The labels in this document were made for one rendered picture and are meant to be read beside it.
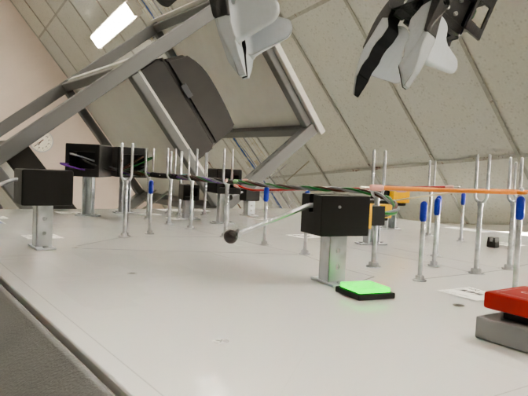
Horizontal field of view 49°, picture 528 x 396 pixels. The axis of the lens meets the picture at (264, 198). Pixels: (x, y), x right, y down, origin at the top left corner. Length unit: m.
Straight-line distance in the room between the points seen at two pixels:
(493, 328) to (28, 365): 0.30
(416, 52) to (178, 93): 1.12
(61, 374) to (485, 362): 0.25
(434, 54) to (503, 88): 2.73
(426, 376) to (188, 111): 1.37
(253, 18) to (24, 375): 0.35
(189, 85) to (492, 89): 2.07
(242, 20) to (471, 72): 2.88
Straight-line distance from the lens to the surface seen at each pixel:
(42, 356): 0.38
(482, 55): 3.30
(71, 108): 1.45
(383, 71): 0.69
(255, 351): 0.38
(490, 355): 0.42
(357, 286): 0.55
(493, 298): 0.44
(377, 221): 0.61
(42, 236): 0.78
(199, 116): 1.68
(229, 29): 0.55
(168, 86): 1.63
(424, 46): 0.60
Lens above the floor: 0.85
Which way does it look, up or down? 24 degrees up
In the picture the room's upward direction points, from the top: 48 degrees clockwise
